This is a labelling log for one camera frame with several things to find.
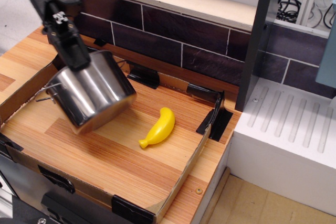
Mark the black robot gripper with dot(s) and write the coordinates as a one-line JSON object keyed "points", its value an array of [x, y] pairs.
{"points": [[61, 32]]}

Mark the shiny metal pot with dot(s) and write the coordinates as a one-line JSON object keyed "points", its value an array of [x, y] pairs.
{"points": [[93, 96]]}

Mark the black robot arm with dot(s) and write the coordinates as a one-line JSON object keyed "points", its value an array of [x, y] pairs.
{"points": [[57, 16]]}

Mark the cardboard fence with black tape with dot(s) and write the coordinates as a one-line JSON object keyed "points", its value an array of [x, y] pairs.
{"points": [[105, 176]]}

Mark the yellow toy banana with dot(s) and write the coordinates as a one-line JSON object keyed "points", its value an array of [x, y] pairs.
{"points": [[161, 129]]}

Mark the white dish drainer block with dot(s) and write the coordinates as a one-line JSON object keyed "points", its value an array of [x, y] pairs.
{"points": [[284, 142]]}

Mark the dark shelf frame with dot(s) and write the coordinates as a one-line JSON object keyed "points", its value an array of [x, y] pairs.
{"points": [[212, 42]]}

